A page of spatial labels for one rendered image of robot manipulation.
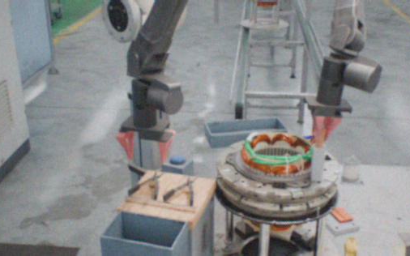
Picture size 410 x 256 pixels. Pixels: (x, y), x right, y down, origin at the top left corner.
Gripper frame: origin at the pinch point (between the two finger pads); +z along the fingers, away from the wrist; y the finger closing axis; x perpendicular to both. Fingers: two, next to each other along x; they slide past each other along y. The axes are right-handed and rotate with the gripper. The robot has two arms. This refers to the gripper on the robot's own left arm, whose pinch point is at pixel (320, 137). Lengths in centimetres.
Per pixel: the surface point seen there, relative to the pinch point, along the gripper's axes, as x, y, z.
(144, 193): -0.3, -41.2, 18.5
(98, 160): 226, -86, 128
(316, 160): -1.3, -0.4, 5.5
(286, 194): -7.0, -7.7, 12.2
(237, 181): -0.3, -18.5, 13.3
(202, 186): 2.3, -26.7, 17.0
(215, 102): 338, 5, 117
